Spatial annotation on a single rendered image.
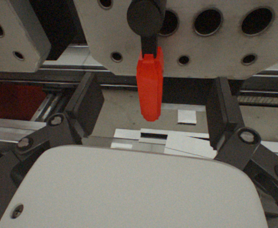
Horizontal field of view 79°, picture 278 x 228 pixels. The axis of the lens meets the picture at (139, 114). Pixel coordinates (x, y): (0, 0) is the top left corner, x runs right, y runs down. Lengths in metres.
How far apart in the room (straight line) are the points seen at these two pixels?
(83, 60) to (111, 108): 1.21
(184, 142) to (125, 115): 1.37
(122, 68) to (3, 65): 0.12
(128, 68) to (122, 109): 1.56
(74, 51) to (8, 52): 0.45
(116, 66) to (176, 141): 0.20
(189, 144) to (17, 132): 0.38
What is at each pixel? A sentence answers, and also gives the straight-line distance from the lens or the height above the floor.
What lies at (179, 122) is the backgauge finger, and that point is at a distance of 0.34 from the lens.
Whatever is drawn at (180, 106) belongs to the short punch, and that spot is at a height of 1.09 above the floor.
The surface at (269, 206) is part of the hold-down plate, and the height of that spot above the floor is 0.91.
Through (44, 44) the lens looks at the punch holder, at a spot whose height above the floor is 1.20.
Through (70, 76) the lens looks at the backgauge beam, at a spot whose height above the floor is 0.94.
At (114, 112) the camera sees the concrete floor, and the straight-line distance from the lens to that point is 1.70.
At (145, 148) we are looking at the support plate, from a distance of 0.31.
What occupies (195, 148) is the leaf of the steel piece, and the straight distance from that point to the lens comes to 0.32.
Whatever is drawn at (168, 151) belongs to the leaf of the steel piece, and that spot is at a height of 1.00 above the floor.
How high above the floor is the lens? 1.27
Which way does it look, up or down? 51 degrees down
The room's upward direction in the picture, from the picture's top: 7 degrees counter-clockwise
